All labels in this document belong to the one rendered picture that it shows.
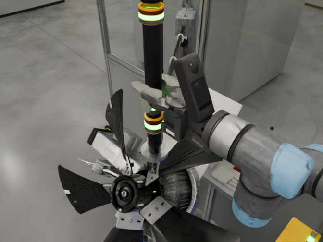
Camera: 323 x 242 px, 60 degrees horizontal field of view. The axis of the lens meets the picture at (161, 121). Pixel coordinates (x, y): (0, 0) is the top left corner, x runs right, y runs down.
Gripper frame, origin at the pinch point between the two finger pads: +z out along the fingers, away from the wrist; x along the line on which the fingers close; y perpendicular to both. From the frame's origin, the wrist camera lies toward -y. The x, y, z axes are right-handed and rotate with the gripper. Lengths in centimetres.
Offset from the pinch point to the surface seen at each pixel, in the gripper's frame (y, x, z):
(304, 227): 59, 36, -39
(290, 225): 59, 33, -35
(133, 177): 39.4, -0.6, 6.5
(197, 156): 27.5, 11.5, -8.0
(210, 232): 46, 5, -20
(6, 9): 151, 134, 539
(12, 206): 165, -30, 133
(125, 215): 53, -7, 5
